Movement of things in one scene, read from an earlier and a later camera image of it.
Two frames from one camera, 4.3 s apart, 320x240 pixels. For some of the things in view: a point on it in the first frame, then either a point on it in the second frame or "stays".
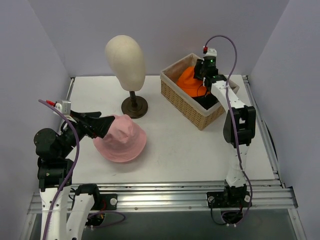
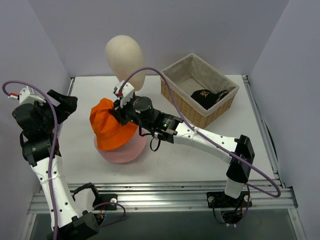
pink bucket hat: [123, 142] stays
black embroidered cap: [207, 100] stays
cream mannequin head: [126, 58] stays
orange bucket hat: [190, 85] to [110, 133]
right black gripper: [200, 72] to [120, 116]
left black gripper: [88, 127] to [61, 107]
